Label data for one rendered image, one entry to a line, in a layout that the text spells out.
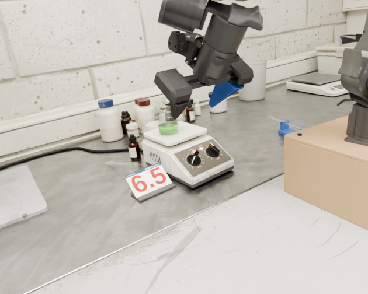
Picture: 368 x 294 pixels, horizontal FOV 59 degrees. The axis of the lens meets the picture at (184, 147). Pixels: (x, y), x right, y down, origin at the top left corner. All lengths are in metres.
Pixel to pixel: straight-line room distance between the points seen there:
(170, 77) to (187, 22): 0.09
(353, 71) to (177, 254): 0.39
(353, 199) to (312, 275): 0.15
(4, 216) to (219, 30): 0.55
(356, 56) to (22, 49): 0.91
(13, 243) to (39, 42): 0.66
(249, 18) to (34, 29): 0.78
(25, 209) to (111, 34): 0.68
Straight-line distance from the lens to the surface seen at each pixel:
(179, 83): 0.52
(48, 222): 0.70
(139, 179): 0.71
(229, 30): 0.50
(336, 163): 0.57
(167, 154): 0.72
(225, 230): 0.57
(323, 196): 0.62
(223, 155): 0.75
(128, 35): 1.22
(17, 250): 0.66
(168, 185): 0.72
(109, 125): 1.05
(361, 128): 0.60
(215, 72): 0.54
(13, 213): 0.76
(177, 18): 0.50
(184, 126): 0.82
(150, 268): 0.52
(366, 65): 0.55
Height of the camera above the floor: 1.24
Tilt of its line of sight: 21 degrees down
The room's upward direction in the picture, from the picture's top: 7 degrees counter-clockwise
